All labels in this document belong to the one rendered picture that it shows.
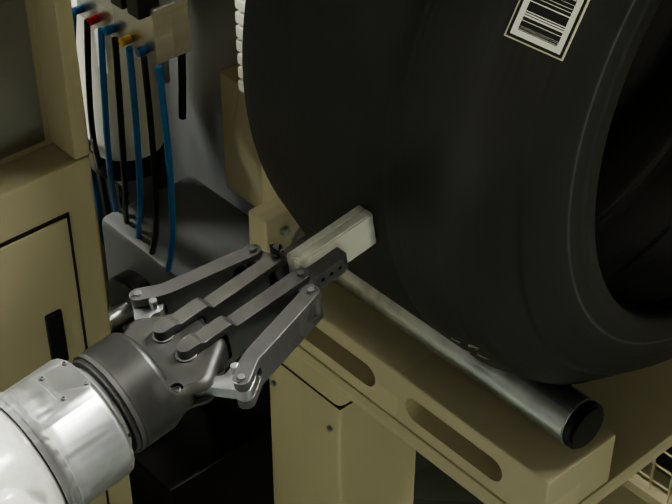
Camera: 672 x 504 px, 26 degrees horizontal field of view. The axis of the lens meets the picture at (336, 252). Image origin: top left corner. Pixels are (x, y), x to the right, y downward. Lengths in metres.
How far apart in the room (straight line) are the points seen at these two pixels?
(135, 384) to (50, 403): 0.06
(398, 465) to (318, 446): 0.12
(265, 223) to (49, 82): 0.30
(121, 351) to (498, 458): 0.43
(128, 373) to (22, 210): 0.62
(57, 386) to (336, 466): 0.82
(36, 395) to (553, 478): 0.49
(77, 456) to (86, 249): 0.71
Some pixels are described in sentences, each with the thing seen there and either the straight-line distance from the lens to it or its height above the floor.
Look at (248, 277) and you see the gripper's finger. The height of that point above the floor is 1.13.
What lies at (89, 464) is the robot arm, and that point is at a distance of 0.92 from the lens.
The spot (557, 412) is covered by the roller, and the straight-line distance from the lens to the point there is 1.22.
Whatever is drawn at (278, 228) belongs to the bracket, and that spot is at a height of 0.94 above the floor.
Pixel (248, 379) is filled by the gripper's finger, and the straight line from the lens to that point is 0.94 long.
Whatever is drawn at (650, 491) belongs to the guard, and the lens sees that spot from 2.00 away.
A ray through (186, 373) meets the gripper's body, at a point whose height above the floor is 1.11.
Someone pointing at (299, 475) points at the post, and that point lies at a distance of 1.79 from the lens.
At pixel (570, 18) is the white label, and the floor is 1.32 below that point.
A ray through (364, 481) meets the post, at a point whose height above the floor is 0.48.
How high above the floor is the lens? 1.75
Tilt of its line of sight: 38 degrees down
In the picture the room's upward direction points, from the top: straight up
